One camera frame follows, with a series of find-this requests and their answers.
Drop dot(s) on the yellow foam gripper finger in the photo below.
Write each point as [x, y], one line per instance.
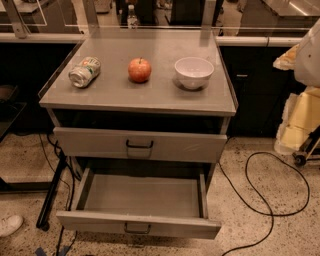
[301, 115]

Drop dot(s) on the grey drawer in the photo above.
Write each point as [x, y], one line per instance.
[168, 203]
[126, 144]

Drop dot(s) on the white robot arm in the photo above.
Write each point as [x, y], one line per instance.
[301, 115]

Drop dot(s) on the grey drawer cabinet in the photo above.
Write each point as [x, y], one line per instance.
[161, 104]

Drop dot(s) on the black caster wheel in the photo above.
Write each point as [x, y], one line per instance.
[300, 160]

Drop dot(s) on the white ceramic bowl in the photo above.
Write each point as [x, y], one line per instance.
[193, 72]

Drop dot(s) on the red apple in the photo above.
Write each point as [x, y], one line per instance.
[139, 70]

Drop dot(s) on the clear plastic bottle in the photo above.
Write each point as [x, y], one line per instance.
[132, 20]

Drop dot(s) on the crushed silver soda can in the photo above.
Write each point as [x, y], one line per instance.
[84, 72]

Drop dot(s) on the black table leg bar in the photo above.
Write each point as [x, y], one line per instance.
[42, 222]

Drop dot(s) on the white shoe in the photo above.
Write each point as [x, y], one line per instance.
[10, 225]

